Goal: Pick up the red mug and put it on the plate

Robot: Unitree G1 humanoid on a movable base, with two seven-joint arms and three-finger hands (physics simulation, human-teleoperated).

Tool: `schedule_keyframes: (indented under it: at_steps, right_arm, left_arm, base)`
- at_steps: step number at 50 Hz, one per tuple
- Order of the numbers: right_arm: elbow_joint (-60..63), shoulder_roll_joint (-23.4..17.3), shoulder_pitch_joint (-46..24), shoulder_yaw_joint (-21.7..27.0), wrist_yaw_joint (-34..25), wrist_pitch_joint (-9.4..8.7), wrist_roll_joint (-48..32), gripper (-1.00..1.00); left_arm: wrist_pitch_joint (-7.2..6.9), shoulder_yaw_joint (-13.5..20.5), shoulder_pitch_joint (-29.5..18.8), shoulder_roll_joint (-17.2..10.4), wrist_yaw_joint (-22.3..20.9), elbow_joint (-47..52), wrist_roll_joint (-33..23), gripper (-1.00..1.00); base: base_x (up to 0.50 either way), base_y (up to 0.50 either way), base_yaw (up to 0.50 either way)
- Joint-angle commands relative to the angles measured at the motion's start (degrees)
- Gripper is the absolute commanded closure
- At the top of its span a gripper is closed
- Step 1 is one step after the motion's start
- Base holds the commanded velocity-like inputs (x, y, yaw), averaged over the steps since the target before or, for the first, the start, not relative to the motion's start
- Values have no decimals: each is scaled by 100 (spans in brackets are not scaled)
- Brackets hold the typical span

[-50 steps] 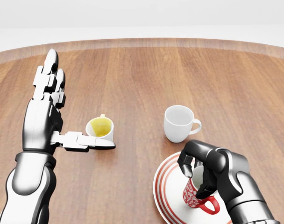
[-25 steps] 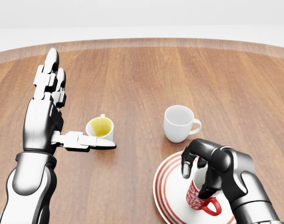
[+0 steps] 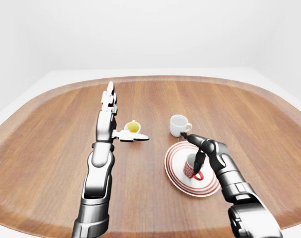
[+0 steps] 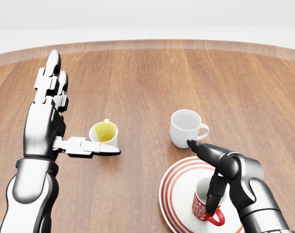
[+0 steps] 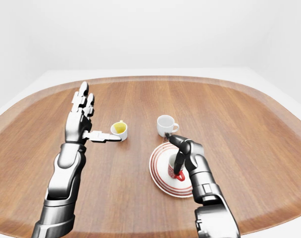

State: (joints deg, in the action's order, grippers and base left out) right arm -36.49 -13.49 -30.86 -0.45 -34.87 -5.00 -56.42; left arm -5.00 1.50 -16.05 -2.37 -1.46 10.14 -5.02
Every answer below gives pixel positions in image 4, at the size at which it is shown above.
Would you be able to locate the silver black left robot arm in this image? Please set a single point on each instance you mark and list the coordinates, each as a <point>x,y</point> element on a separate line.
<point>28,194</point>

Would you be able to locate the plain white mug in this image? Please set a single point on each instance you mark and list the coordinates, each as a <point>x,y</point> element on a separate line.
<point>184,131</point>

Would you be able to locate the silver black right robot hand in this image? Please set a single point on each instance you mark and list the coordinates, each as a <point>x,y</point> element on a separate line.
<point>237,170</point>

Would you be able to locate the red patterned mug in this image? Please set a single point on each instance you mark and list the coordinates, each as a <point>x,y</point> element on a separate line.
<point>198,206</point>

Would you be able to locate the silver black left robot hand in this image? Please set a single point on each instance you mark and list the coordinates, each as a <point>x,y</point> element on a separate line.
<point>39,126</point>

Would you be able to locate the white mug with yellow inside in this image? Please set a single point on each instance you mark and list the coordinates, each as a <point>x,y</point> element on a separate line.
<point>106,133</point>

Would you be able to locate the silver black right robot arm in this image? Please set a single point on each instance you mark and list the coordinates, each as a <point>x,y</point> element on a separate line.
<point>264,221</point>

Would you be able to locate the white plate with red rings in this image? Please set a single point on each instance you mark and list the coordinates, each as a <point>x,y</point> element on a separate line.
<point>176,189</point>

